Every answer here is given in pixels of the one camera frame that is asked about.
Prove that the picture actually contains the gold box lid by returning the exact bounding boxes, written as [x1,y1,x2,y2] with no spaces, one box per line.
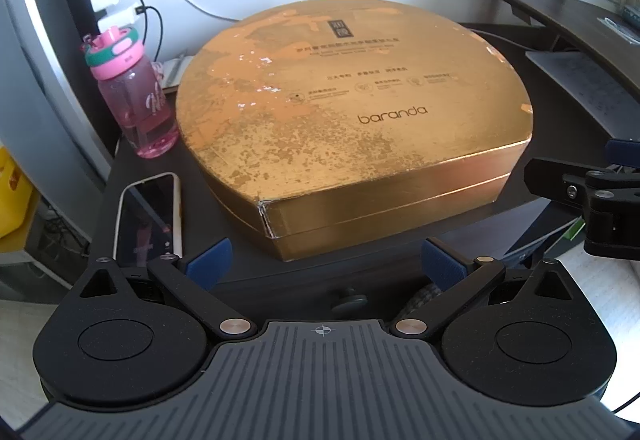
[174,0,535,241]

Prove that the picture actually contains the stack of white papers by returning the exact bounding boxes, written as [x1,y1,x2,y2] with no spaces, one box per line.
[525,51,640,141]

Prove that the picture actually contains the white smartphone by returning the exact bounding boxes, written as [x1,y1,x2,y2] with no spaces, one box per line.
[113,172,182,267]

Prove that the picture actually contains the plastic bag on shelf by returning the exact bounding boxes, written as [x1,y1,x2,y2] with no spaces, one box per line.
[598,17,640,46]

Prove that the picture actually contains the dark wooden shelf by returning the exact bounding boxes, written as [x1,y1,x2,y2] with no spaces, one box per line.
[501,0,639,100]

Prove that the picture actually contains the yellow container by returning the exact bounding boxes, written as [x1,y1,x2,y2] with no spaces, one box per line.
[0,147,34,237]

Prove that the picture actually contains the gold round box base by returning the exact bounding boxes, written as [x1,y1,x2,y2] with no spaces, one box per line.
[199,141,532,263]

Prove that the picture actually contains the pink water bottle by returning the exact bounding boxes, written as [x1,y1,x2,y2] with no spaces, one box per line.
[82,26,179,159]

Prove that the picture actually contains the black charger cable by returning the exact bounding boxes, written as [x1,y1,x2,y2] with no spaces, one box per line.
[113,0,166,64]

